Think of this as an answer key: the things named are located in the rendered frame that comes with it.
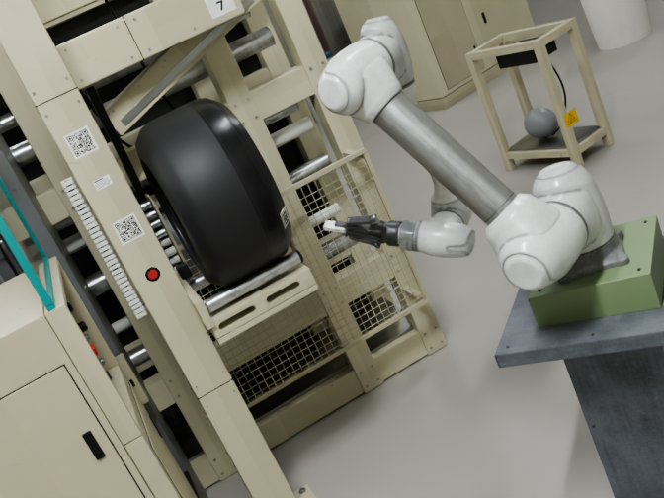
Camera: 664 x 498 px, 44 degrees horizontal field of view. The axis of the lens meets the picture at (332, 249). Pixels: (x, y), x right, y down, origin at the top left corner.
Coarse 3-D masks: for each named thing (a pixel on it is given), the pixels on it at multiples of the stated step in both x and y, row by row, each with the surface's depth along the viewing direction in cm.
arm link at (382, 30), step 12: (372, 24) 207; (384, 24) 207; (372, 36) 206; (384, 36) 206; (396, 36) 208; (396, 48) 207; (396, 60) 206; (408, 60) 212; (396, 72) 208; (408, 72) 213
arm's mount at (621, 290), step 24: (624, 240) 218; (648, 240) 212; (648, 264) 202; (552, 288) 213; (576, 288) 207; (600, 288) 204; (624, 288) 202; (648, 288) 200; (552, 312) 213; (576, 312) 210; (600, 312) 208; (624, 312) 205
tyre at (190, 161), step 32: (160, 128) 246; (192, 128) 244; (224, 128) 243; (160, 160) 240; (192, 160) 238; (224, 160) 239; (256, 160) 243; (160, 192) 280; (192, 192) 237; (224, 192) 239; (256, 192) 241; (192, 224) 240; (224, 224) 240; (256, 224) 244; (288, 224) 254; (192, 256) 278; (224, 256) 245; (256, 256) 252
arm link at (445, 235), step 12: (444, 216) 238; (456, 216) 239; (420, 228) 236; (432, 228) 234; (444, 228) 233; (456, 228) 232; (468, 228) 233; (420, 240) 235; (432, 240) 233; (444, 240) 232; (456, 240) 231; (468, 240) 232; (432, 252) 235; (444, 252) 234; (456, 252) 233; (468, 252) 233
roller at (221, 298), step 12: (276, 264) 262; (288, 264) 263; (252, 276) 260; (264, 276) 261; (276, 276) 263; (228, 288) 259; (240, 288) 259; (252, 288) 260; (204, 300) 258; (216, 300) 257; (228, 300) 258
